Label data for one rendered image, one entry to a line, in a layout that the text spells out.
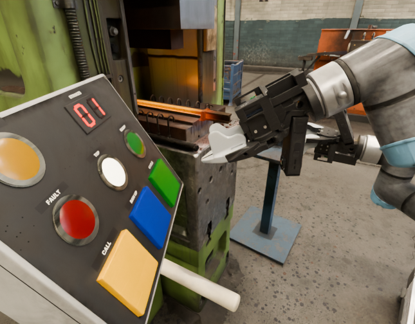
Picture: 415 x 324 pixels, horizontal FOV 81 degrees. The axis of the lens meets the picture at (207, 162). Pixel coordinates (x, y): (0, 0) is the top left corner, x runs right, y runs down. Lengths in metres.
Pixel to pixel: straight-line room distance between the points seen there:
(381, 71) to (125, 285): 0.42
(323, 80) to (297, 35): 8.02
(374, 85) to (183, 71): 0.90
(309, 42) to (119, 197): 8.16
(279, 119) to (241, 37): 8.42
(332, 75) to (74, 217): 0.38
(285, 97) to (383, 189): 0.51
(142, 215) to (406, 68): 0.41
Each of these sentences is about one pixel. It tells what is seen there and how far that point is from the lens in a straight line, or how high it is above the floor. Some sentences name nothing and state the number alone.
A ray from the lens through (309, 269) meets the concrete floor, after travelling 1.72.
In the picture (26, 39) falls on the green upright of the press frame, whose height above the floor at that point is 1.25.
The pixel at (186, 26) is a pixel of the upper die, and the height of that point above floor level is 1.28.
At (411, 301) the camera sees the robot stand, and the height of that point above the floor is 0.23.
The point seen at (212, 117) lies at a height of 0.99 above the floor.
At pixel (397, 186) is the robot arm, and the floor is 0.91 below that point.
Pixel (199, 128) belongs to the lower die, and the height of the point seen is 0.96.
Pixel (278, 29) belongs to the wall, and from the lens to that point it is 8.51.
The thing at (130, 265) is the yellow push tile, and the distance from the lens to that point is 0.34.
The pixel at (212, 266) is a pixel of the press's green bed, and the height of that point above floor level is 0.15.
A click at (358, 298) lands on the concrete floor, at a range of 1.71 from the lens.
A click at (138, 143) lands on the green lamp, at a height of 1.09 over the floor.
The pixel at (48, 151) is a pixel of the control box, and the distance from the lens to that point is 0.33.
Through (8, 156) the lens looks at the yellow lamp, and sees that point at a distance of 0.29.
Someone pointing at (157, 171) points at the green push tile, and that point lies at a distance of 0.47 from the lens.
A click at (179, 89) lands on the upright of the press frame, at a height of 1.01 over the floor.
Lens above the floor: 1.28
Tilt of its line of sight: 29 degrees down
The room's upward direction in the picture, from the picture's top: straight up
